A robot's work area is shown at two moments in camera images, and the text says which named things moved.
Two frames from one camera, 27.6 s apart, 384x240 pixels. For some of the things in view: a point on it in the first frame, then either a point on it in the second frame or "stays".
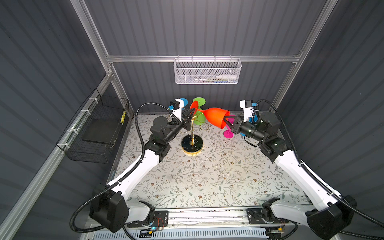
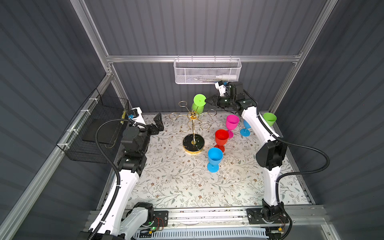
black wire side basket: [89, 137] stays
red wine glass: [214, 116] → [221, 136]
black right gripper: [237, 124] → [215, 103]
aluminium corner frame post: [85, 16] stays
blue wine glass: [185, 102] → [215, 156]
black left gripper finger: [191, 114] → [158, 120]
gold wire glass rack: [193, 144] stays
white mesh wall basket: [207, 71] stays
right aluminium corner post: [326, 11] stays
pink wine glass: [228, 133] stays
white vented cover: [184, 234] stays
